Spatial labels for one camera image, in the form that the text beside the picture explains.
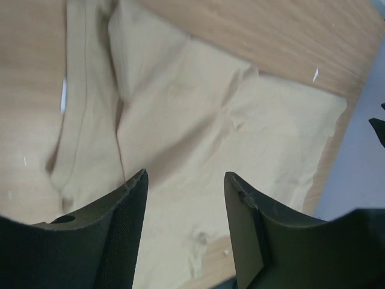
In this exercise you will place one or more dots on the beige t shirt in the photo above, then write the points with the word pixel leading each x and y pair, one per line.
pixel 94 91

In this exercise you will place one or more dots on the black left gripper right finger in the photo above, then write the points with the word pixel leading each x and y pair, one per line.
pixel 275 246

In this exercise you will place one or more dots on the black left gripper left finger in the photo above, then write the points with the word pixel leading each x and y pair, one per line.
pixel 93 247

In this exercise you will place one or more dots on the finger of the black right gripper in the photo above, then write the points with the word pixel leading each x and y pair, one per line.
pixel 378 126

